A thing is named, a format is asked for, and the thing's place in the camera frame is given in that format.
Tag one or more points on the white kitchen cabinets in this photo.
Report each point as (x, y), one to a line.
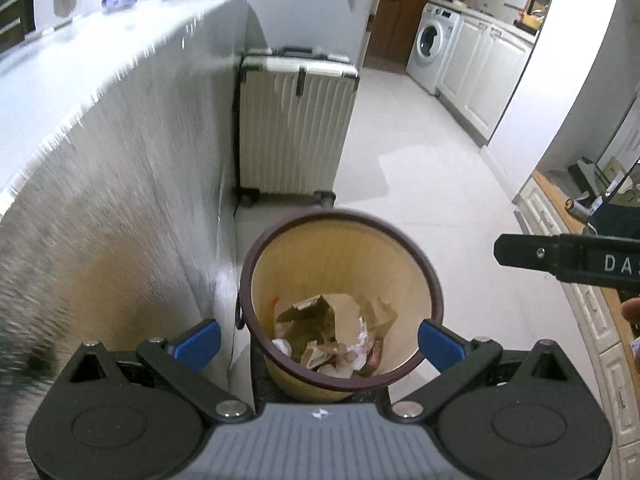
(485, 70)

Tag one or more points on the paper trash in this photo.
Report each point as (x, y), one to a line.
(330, 315)

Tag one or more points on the metal spray can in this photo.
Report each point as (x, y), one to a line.
(576, 208)

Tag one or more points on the white paper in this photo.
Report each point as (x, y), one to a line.
(360, 340)

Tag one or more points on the white drawer bench wooden top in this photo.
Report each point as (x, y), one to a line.
(600, 340)

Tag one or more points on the person's right hand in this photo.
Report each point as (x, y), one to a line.
(632, 312)

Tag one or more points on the brown wooden door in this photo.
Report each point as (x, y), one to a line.
(395, 25)

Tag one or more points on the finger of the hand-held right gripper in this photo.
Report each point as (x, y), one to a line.
(525, 252)
(440, 342)
(200, 342)

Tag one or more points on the yellow trash bin brown rim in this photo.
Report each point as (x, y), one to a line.
(310, 260)

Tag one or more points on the dark cloth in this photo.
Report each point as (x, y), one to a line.
(617, 220)

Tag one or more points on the white ribbed suitcase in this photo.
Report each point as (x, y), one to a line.
(295, 130)

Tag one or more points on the dark desktop drawer organizer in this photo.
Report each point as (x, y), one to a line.
(11, 17)

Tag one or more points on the white washing machine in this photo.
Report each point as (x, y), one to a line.
(430, 45)

